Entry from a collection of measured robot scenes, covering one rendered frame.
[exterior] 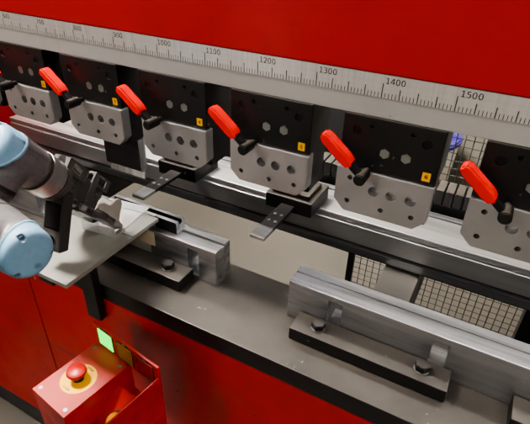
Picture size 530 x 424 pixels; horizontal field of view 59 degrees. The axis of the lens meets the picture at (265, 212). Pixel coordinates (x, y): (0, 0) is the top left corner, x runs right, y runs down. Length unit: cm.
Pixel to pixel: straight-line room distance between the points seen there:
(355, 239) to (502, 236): 48
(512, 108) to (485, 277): 53
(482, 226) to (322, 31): 36
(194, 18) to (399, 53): 33
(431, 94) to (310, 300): 47
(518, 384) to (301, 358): 37
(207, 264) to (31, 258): 44
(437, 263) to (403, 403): 35
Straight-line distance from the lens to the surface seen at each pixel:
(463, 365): 94
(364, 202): 77
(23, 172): 83
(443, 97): 69
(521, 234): 75
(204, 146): 88
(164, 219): 108
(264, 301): 104
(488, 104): 68
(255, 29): 76
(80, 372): 105
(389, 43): 69
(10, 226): 72
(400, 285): 113
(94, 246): 103
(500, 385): 95
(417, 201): 75
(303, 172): 79
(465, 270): 112
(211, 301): 104
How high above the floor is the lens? 159
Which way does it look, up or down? 32 degrees down
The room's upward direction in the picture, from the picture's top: 2 degrees clockwise
